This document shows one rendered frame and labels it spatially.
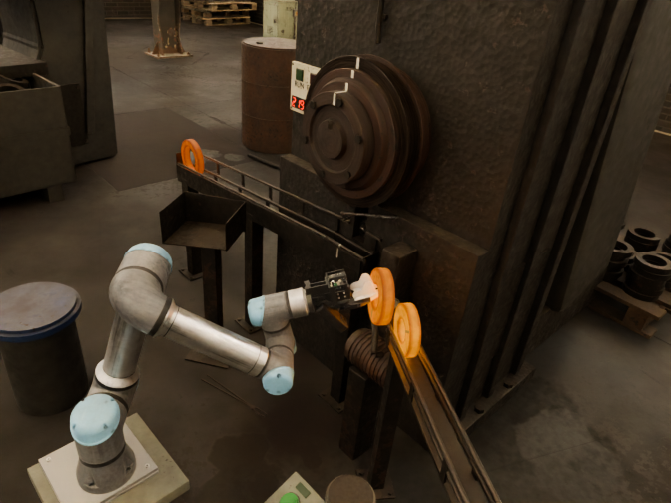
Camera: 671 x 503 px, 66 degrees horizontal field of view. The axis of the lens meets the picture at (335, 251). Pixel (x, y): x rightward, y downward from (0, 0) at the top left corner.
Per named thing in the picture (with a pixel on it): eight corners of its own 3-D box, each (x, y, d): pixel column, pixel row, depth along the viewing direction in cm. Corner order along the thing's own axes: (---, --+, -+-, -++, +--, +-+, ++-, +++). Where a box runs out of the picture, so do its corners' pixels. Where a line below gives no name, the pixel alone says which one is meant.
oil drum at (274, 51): (279, 129, 517) (282, 33, 472) (319, 147, 482) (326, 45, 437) (228, 139, 481) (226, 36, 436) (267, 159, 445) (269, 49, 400)
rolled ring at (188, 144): (198, 149, 242) (204, 148, 244) (180, 133, 253) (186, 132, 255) (198, 184, 253) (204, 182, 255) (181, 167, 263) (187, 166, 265)
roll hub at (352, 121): (310, 165, 177) (316, 80, 163) (368, 194, 160) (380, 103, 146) (297, 168, 173) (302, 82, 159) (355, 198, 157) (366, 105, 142)
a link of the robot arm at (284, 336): (269, 373, 138) (259, 343, 133) (271, 345, 148) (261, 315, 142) (298, 368, 138) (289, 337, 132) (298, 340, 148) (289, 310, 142)
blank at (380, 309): (383, 257, 144) (371, 257, 143) (399, 284, 130) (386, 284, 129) (375, 306, 150) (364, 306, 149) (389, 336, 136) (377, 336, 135)
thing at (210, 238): (193, 329, 246) (184, 190, 210) (246, 340, 243) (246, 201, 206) (173, 357, 229) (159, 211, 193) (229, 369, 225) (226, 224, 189)
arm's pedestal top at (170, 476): (73, 565, 127) (70, 556, 125) (29, 477, 146) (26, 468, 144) (190, 489, 148) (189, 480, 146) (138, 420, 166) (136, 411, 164)
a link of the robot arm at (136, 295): (108, 288, 108) (305, 377, 125) (123, 260, 118) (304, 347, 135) (86, 325, 112) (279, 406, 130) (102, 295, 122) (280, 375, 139)
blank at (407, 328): (404, 353, 154) (393, 354, 154) (402, 301, 155) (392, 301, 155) (422, 361, 139) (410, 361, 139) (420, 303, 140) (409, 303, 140)
